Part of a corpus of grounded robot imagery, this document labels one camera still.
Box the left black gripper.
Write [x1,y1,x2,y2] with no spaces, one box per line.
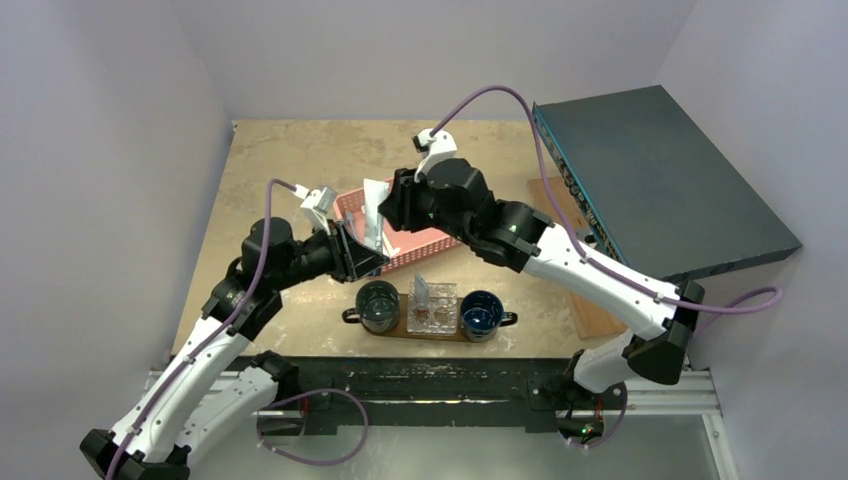
[271,219,388,291]

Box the dark green enamel mug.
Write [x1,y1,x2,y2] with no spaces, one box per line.
[341,280,400,334]

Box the white red-capped toothpaste tube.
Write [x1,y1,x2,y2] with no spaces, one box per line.
[408,273,430,332]

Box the oval wooden tray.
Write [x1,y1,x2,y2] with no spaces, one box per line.
[372,293,471,343]

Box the clear plastic holder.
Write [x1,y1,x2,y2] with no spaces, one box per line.
[407,282,459,334]

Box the blue enamel mug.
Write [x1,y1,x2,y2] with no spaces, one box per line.
[460,290,519,343]

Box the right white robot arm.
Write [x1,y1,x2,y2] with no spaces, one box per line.
[379,159,704,407]

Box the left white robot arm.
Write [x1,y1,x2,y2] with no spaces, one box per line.
[80,217,389,479]

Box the wooden board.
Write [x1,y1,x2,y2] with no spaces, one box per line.
[527,177,626,340]

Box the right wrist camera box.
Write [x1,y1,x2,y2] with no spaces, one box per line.
[412,129,458,183]

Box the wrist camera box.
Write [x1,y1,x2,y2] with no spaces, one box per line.
[412,129,458,183]
[294,184,337,237]

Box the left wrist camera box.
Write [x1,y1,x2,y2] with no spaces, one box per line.
[294,184,337,237]

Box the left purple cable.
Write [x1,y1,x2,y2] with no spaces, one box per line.
[102,177,371,480]

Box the purple cable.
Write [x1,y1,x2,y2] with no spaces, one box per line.
[423,84,784,452]
[102,177,371,480]

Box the black aluminium base frame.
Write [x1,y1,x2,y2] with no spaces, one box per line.
[290,356,719,439]

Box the dark network switch box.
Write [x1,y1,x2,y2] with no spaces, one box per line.
[533,85,801,283]

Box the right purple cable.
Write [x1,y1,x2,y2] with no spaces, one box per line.
[423,84,784,452]

